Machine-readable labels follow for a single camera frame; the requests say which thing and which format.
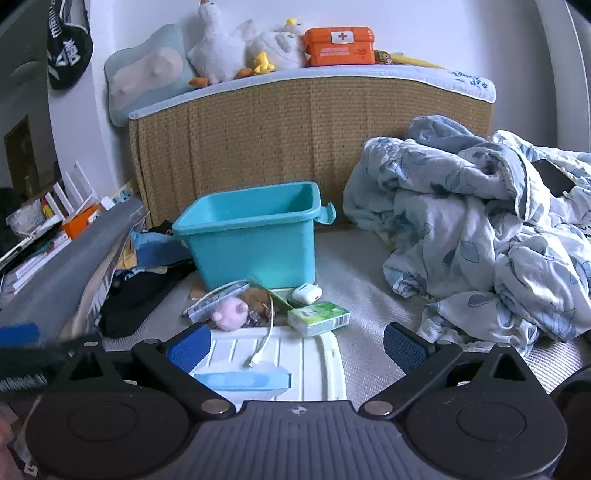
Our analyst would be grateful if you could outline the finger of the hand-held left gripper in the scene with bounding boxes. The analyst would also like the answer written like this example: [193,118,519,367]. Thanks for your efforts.
[0,322,105,370]
[0,370,51,396]

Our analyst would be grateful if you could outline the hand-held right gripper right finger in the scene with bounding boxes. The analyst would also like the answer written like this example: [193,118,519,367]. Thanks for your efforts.
[358,322,532,421]

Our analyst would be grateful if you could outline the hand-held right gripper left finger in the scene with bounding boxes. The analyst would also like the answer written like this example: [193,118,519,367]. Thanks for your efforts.
[60,322,236,420]

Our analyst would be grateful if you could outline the white bin lid blue handle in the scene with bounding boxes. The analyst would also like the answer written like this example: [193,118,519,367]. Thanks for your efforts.
[191,329,348,403]

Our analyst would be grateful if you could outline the white earbuds case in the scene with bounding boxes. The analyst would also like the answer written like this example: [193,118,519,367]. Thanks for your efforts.
[291,283,324,306]

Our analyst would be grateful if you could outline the teal plastic storage bin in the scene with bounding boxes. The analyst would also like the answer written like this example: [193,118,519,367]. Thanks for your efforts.
[172,181,336,292]

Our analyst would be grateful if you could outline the pink plush toy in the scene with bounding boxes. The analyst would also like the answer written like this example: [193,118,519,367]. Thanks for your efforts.
[211,296,250,332]

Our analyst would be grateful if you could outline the stack of books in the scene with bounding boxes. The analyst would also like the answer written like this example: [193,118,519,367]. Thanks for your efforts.
[0,222,73,296]

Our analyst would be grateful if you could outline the black clothes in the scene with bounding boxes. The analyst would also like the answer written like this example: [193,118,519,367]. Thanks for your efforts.
[99,258,197,338]

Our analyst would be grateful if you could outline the green tissue packet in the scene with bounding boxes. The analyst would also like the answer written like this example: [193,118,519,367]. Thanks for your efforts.
[287,301,352,337]

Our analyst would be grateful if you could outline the green paper packet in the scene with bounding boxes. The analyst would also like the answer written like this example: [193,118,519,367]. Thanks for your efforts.
[249,277,295,311]

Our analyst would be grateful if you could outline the blue cloth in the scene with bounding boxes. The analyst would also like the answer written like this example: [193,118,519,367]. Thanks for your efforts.
[129,229,193,269]

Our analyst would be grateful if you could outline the white router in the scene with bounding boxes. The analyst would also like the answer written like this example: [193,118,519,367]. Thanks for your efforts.
[52,172,103,223]

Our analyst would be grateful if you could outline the floral blue white blanket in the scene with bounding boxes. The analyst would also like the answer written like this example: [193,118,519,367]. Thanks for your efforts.
[344,115,591,358]

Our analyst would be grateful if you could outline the white printed box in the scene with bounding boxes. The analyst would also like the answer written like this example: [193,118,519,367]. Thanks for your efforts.
[102,182,140,209]

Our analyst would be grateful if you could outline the woven tan headboard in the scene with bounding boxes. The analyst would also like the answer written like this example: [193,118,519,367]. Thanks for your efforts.
[128,76,493,230]

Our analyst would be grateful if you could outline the teal pillow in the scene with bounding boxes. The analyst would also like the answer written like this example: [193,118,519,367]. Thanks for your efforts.
[104,24,197,128]

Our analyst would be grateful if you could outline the black cap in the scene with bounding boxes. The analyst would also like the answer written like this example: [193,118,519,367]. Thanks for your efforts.
[46,0,94,91]

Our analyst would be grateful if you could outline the yellow plush toy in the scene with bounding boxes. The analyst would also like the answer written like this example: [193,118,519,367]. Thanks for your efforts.
[374,49,445,70]

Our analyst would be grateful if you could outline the white goose plush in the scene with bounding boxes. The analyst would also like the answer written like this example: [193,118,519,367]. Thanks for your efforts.
[187,0,257,88]

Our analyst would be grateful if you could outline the orange first aid box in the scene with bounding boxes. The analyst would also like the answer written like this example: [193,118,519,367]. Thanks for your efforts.
[302,27,376,68]

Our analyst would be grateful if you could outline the white duck plush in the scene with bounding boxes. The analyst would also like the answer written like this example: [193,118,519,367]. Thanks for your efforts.
[245,18,308,75]

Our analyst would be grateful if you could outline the metal keychain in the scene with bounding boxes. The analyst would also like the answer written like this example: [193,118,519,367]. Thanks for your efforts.
[241,310,271,329]

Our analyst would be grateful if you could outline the grey bed rail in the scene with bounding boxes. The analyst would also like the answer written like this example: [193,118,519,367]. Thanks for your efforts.
[0,196,147,343]

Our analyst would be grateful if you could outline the white charging cable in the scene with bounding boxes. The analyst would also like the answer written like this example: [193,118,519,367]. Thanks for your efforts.
[196,282,278,370]

